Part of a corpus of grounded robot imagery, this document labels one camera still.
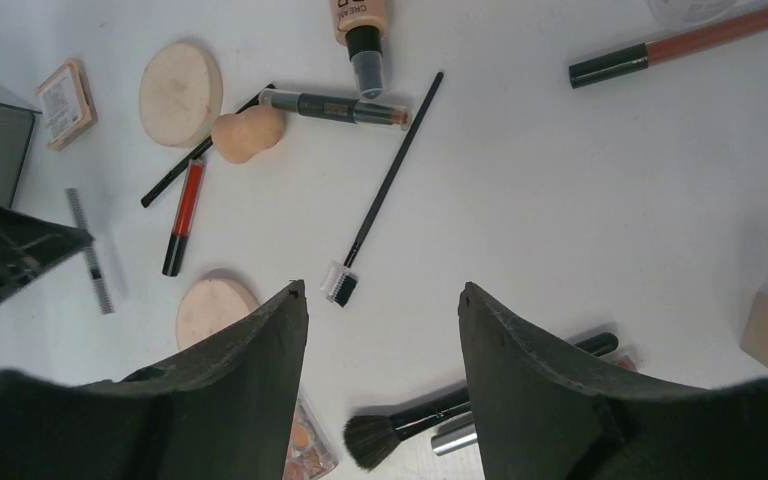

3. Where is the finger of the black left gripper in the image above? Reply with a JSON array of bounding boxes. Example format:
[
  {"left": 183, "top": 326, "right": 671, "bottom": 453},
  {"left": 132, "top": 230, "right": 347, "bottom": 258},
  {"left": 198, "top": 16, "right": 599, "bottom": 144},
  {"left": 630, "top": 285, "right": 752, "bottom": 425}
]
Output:
[{"left": 0, "top": 206, "right": 93, "bottom": 304}]

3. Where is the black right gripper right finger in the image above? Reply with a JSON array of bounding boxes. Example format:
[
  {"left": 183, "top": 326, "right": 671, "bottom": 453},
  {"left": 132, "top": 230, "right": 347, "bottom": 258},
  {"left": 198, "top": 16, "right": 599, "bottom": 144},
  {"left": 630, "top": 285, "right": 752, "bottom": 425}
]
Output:
[{"left": 458, "top": 282, "right": 768, "bottom": 479}]

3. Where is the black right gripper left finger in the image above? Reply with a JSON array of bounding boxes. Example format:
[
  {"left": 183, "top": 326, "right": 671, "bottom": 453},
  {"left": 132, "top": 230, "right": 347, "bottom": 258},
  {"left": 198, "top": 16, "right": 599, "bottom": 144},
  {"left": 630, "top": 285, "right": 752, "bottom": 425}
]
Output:
[{"left": 0, "top": 280, "right": 309, "bottom": 479}]

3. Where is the grey metallic stick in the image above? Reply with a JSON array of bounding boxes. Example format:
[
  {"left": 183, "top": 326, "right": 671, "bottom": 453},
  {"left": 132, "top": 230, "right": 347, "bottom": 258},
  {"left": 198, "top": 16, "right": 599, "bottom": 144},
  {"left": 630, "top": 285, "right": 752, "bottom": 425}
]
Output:
[{"left": 65, "top": 188, "right": 114, "bottom": 315}]

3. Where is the thin black liner brush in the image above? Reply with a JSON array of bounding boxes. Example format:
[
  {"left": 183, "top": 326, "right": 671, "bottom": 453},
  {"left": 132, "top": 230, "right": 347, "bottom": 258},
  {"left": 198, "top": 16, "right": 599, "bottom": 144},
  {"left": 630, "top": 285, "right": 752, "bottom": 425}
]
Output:
[{"left": 140, "top": 83, "right": 277, "bottom": 209}]

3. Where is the small square pink compact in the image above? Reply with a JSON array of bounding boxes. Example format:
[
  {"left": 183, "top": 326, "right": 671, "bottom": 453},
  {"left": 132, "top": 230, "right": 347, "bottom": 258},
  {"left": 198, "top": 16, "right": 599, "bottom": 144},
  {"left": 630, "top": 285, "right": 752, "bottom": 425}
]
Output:
[{"left": 34, "top": 58, "right": 98, "bottom": 151}]

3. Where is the red lip pencil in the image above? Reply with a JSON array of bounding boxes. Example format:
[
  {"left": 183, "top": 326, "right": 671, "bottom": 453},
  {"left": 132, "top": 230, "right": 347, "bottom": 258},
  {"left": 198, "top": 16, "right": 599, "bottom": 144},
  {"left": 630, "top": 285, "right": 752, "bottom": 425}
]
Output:
[{"left": 162, "top": 158, "right": 205, "bottom": 277}]

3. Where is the round beige sponge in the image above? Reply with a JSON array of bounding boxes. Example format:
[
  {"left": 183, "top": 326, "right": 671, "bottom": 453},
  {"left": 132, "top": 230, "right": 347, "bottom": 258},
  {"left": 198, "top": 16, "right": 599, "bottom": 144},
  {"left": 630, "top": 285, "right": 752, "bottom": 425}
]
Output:
[
  {"left": 175, "top": 278, "right": 260, "bottom": 351},
  {"left": 138, "top": 42, "right": 223, "bottom": 148}
]

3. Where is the orange blender sponge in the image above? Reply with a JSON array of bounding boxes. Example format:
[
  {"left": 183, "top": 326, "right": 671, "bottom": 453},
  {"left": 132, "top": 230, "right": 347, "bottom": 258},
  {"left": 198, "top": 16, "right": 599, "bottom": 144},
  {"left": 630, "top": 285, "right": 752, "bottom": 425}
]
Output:
[{"left": 211, "top": 105, "right": 286, "bottom": 164}]

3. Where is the eyeshadow palette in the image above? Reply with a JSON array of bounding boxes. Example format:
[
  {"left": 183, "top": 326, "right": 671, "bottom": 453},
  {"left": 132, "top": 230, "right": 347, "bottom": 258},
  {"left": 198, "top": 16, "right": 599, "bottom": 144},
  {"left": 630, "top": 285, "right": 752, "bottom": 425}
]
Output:
[{"left": 283, "top": 396, "right": 339, "bottom": 480}]

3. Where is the black powder brush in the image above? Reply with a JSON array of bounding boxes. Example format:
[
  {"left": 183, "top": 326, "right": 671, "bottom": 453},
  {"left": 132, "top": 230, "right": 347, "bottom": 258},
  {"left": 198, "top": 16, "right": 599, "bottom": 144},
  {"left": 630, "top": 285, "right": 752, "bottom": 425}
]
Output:
[{"left": 342, "top": 332, "right": 620, "bottom": 471}]

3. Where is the black brow comb brush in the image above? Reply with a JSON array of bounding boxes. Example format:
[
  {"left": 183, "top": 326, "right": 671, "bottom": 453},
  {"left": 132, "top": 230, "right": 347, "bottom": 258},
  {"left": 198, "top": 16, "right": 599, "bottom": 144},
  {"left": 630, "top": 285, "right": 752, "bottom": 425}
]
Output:
[{"left": 321, "top": 70, "right": 445, "bottom": 307}]

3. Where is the dark concealer stick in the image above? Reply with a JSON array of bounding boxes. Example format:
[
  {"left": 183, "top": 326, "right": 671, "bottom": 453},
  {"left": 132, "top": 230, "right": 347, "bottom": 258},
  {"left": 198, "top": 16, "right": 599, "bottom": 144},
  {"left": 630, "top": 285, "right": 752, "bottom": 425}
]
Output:
[{"left": 258, "top": 88, "right": 412, "bottom": 130}]

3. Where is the red lip gloss tube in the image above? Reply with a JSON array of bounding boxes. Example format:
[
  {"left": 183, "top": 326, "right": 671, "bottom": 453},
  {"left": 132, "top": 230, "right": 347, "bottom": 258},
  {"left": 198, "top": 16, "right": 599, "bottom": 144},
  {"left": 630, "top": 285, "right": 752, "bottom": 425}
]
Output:
[{"left": 568, "top": 6, "right": 768, "bottom": 89}]

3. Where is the BB cream tube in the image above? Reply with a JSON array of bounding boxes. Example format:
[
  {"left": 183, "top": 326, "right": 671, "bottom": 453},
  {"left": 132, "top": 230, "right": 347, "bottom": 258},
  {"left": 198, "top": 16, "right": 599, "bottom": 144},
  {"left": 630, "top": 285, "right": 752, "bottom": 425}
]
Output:
[{"left": 328, "top": 0, "right": 389, "bottom": 99}]

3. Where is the clear liquid bottle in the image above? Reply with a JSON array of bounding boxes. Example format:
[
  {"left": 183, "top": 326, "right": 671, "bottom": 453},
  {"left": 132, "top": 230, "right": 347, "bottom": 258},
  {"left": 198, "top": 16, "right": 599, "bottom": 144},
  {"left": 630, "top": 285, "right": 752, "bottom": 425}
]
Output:
[{"left": 646, "top": 0, "right": 737, "bottom": 30}]

